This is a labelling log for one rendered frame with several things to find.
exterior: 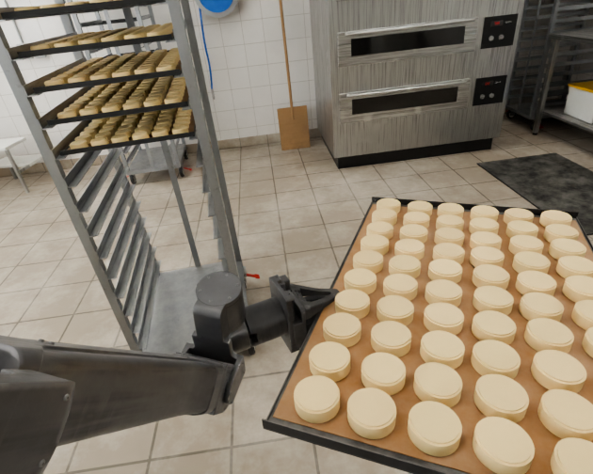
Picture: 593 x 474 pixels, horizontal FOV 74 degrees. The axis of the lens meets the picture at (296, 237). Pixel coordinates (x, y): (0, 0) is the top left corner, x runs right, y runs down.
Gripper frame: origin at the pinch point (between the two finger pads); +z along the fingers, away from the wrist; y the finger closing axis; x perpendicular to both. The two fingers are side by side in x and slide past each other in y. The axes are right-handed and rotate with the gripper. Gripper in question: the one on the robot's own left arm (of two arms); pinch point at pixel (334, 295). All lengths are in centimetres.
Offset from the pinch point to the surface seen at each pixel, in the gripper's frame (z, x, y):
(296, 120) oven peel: 139, -327, 58
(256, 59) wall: 116, -361, 0
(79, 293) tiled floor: -72, -183, 96
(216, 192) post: 0, -80, 12
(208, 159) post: -1, -80, 0
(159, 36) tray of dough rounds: -7, -83, -35
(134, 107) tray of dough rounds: -18, -88, -17
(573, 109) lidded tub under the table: 337, -179, 55
